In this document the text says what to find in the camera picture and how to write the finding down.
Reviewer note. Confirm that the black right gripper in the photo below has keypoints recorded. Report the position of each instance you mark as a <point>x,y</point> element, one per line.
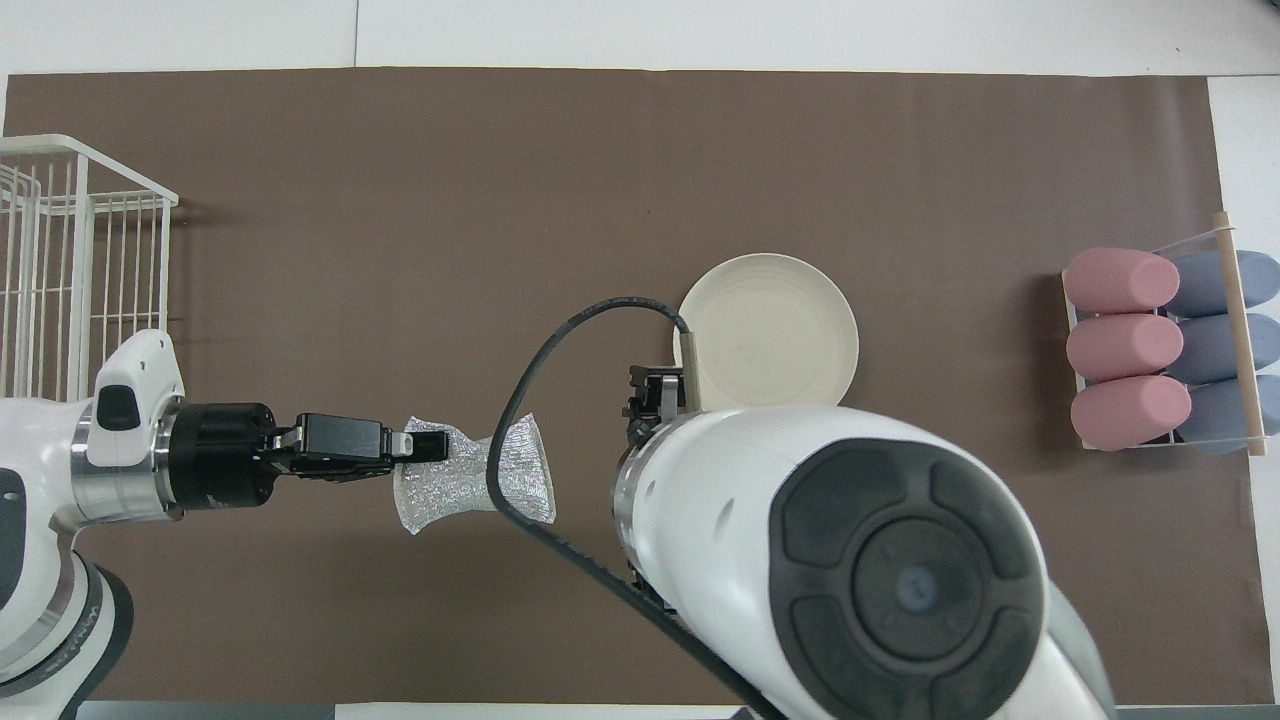
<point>650,405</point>

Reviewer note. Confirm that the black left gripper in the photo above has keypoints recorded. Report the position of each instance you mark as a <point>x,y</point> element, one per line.
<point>340,442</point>

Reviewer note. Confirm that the silver mesh sponge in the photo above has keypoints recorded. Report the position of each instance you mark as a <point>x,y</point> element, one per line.
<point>525,470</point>

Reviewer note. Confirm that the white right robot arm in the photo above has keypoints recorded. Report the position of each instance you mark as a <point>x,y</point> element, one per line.
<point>850,560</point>

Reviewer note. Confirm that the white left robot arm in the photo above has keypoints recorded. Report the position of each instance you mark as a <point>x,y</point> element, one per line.
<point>40,520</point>

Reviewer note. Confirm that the cream round plate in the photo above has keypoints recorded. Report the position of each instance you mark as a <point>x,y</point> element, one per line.
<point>775,335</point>

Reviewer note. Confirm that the brown table mat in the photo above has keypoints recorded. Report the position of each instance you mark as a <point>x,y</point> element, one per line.
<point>400,200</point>

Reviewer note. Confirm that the pink cup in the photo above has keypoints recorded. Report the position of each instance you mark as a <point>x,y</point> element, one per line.
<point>1120,347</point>
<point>1115,280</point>
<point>1125,412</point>

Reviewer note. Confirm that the blue cup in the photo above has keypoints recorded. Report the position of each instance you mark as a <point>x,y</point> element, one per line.
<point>1210,350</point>
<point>1205,285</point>
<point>1215,420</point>

